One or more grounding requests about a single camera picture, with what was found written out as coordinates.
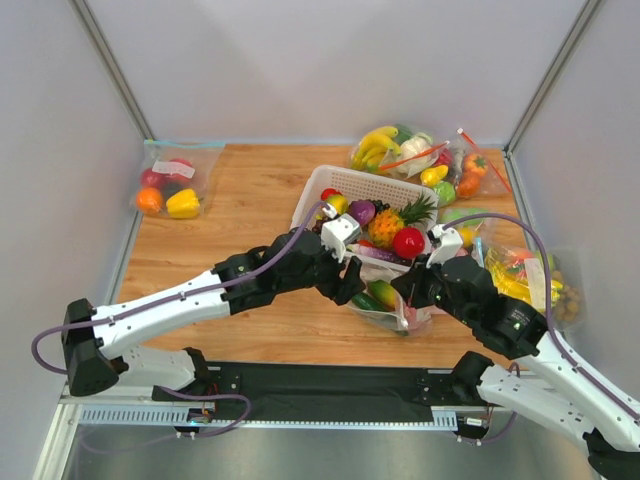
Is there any fake green cucumber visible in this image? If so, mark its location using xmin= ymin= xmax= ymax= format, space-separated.
xmin=351 ymin=292 xmax=389 ymax=312

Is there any polka dot zip bag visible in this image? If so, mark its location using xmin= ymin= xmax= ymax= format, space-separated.
xmin=347 ymin=264 xmax=432 ymax=337

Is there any fake pink peach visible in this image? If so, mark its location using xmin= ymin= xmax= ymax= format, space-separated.
xmin=403 ymin=307 xmax=431 ymax=330

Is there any fake yellow apple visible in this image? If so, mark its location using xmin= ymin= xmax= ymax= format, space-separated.
xmin=326 ymin=194 xmax=349 ymax=215

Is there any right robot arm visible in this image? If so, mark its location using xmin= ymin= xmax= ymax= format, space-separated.
xmin=391 ymin=257 xmax=639 ymax=479

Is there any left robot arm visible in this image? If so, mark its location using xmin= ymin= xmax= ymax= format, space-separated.
xmin=62 ymin=228 xmax=364 ymax=397

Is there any fake mango yellow green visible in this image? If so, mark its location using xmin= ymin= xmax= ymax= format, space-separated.
xmin=367 ymin=280 xmax=396 ymax=310

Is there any fake purple eggplant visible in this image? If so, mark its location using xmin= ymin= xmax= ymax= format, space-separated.
xmin=347 ymin=244 xmax=412 ymax=266

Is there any fake red apple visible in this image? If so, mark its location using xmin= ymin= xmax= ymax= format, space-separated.
xmin=393 ymin=227 xmax=425 ymax=260

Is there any fake pineapple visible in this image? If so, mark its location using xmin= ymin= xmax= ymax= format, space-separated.
xmin=367 ymin=194 xmax=436 ymax=250

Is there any fake purple onion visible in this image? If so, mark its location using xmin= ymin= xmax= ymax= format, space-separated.
xmin=347 ymin=200 xmax=376 ymax=227

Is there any fake red strawberry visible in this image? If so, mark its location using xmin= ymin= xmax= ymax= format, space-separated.
xmin=321 ymin=188 xmax=341 ymax=201

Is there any blue zip bag right side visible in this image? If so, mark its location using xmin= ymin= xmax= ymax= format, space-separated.
xmin=455 ymin=217 xmax=546 ymax=313

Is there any red zip bag with vegetables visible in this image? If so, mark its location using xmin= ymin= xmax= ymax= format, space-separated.
xmin=420 ymin=128 xmax=511 ymax=208

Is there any fake banana bunch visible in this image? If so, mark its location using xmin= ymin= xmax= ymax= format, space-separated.
xmin=349 ymin=126 xmax=400 ymax=170

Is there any orange zip bag with bananas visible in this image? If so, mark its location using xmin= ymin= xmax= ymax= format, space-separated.
xmin=347 ymin=124 xmax=450 ymax=180

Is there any bag of nuts right edge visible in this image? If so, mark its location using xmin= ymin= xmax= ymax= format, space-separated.
xmin=547 ymin=247 xmax=586 ymax=331

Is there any fake yellow bell pepper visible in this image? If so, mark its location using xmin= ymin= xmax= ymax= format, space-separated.
xmin=166 ymin=188 xmax=201 ymax=219

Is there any blue zip bag with fruit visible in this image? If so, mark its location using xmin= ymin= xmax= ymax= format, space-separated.
xmin=131 ymin=139 xmax=226 ymax=219

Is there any fake orange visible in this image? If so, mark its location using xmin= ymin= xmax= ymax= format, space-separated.
xmin=135 ymin=187 xmax=164 ymax=215

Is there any white plastic basket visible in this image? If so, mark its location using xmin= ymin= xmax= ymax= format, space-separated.
xmin=289 ymin=164 xmax=441 ymax=275

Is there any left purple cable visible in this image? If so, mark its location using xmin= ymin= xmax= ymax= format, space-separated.
xmin=30 ymin=199 xmax=336 ymax=454

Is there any purple cable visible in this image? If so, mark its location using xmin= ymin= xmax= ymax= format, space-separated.
xmin=30 ymin=199 xmax=336 ymax=454
xmin=439 ymin=212 xmax=640 ymax=446

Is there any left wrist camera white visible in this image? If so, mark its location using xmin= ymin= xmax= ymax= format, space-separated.
xmin=320 ymin=214 xmax=361 ymax=262

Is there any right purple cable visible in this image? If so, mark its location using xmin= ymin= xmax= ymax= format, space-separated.
xmin=439 ymin=212 xmax=640 ymax=446

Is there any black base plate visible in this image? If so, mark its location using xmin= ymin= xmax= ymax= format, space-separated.
xmin=181 ymin=358 xmax=488 ymax=424

